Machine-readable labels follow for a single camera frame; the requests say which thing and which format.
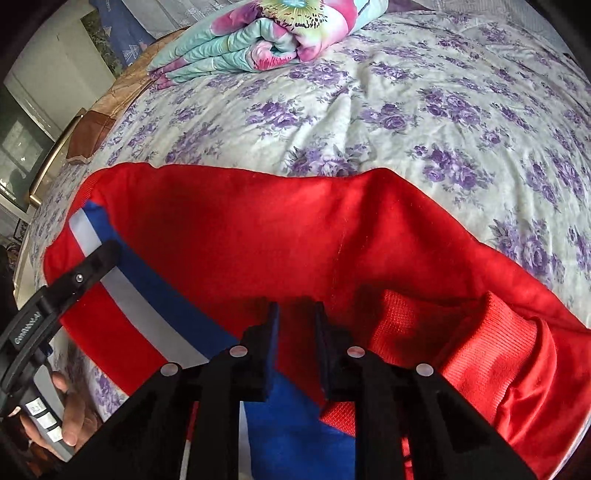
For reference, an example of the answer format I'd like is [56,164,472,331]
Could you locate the white lace curtain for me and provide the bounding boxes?
[122,0,249,40]

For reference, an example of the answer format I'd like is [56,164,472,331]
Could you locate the person's left hand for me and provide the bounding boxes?
[9,372,102,460]

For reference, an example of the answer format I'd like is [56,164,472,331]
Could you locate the folded teal pink floral quilt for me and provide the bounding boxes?
[147,0,389,89]

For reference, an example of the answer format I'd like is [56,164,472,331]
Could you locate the blue patterned fabric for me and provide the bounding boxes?
[89,0,155,67]

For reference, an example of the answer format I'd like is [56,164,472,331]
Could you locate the red pants with striped side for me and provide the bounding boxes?
[43,163,590,479]

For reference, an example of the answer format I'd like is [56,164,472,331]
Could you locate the brown quilted mattress edge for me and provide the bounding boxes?
[66,28,186,164]

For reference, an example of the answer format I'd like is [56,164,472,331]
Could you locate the purple floral bed sheet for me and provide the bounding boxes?
[27,8,591,421]

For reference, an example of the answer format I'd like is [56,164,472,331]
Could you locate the dark glass window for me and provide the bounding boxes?
[0,85,54,211]

